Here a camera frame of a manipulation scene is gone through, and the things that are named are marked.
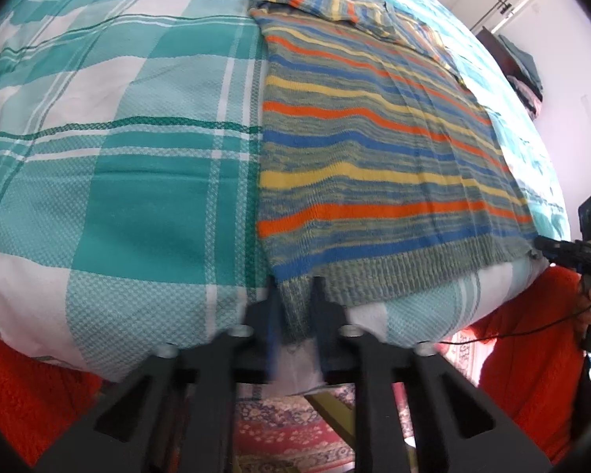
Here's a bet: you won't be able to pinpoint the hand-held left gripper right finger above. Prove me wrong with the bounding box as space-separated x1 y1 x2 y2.
309 276 555 473

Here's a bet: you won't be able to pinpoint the thin black cable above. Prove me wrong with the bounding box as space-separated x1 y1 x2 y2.
440 305 591 347

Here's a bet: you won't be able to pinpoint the teal checked bed cover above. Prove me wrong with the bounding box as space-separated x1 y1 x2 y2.
0 0 572 398

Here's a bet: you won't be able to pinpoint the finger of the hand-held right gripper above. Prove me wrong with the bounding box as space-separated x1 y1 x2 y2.
534 235 582 254
546 250 591 272

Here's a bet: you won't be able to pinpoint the striped knit sweater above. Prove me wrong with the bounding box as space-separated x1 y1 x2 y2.
241 0 541 344

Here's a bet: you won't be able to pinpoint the yellow book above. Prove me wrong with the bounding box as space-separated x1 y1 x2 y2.
305 388 358 449

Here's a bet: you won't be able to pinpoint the red patterned rug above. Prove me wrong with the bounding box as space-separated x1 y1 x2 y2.
231 340 488 473

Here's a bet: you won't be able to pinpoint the grey folded clothes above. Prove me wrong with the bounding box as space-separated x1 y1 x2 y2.
497 34 544 102

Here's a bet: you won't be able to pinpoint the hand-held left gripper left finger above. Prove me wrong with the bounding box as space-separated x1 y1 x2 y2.
32 283 284 473

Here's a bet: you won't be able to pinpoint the person's red fleece clothing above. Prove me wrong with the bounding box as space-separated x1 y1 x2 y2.
0 266 591 469

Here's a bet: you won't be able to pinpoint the dark wooden dresser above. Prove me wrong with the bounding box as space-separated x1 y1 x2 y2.
475 27 523 86

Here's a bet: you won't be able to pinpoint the colourful clothes pile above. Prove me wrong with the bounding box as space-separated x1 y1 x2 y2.
507 75 543 120

